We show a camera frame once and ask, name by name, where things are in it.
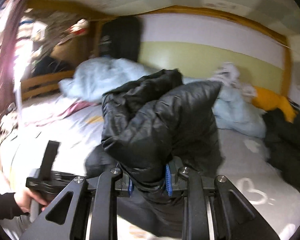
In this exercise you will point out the yellow pillow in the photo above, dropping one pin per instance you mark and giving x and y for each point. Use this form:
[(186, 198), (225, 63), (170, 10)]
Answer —
[(272, 102)]

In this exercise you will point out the light blue duvet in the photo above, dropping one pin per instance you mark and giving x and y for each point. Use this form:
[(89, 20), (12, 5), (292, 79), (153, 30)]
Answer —
[(95, 80)]

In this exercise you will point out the black hanging garment bag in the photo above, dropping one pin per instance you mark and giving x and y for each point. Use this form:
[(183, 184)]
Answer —
[(122, 37)]

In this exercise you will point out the dark bag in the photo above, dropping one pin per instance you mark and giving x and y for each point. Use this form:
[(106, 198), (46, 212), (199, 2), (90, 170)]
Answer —
[(50, 66)]

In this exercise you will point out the pink hanging garment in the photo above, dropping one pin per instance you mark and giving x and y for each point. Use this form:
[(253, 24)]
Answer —
[(2, 85)]

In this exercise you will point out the red and white cloth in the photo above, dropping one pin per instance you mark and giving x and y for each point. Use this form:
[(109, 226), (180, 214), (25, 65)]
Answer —
[(78, 27)]

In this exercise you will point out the striped white cloth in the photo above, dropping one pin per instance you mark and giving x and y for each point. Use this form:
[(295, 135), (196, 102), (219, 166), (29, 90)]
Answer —
[(22, 50)]

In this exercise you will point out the white pole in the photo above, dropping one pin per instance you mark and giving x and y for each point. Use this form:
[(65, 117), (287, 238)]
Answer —
[(19, 97)]

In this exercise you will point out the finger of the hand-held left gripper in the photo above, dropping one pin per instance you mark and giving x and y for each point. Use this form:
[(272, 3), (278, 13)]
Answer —
[(50, 157)]

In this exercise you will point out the person's left forearm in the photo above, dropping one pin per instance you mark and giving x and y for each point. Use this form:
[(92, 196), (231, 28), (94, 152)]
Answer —
[(3, 203)]

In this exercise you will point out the person's left hand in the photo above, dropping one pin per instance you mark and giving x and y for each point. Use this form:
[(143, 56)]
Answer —
[(26, 201)]

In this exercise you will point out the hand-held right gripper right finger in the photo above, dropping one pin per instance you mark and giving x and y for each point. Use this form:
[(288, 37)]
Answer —
[(168, 180)]

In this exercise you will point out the wooden bunk bed frame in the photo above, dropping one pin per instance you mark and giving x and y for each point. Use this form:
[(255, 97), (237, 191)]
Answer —
[(287, 75)]

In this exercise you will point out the dark green coat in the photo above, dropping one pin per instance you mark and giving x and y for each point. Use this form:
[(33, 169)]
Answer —
[(284, 142)]

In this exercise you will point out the black puffer jacket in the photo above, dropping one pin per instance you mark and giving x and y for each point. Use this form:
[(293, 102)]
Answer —
[(165, 120)]

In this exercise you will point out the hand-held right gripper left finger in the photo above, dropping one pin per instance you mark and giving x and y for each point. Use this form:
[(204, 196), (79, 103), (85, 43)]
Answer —
[(130, 188)]

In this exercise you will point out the pink cloth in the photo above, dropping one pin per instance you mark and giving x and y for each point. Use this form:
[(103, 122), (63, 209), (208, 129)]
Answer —
[(72, 108)]

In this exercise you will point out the cardboard box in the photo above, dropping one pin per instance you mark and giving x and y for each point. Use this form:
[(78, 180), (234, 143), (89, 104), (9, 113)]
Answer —
[(72, 52)]

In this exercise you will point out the floral patterned cloth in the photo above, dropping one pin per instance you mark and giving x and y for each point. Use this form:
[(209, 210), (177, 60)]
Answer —
[(52, 27)]

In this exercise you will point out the white hoodie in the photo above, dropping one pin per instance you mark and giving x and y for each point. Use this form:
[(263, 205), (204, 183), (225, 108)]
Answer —
[(227, 73)]

